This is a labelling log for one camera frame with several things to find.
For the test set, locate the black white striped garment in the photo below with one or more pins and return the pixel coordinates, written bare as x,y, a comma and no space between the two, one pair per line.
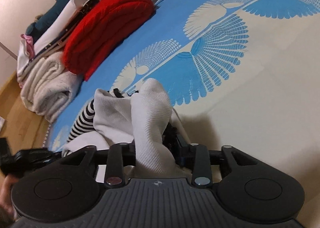
140,119

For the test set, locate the white folded clothes stack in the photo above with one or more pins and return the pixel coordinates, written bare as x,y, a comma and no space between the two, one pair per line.
53,39

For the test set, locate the red knitted pillow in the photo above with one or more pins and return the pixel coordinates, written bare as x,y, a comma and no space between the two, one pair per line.
101,31

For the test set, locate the person's left hand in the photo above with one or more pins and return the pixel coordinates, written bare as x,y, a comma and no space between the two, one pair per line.
6,204

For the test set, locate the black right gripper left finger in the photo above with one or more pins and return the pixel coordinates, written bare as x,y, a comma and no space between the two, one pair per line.
116,158

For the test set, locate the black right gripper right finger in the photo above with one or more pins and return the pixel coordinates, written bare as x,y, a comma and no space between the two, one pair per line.
194,157

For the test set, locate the blue and cream bedsheet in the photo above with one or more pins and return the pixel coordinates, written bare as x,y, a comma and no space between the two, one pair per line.
238,72

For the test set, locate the folded beige blanket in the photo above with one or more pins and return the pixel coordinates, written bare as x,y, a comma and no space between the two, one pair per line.
50,87

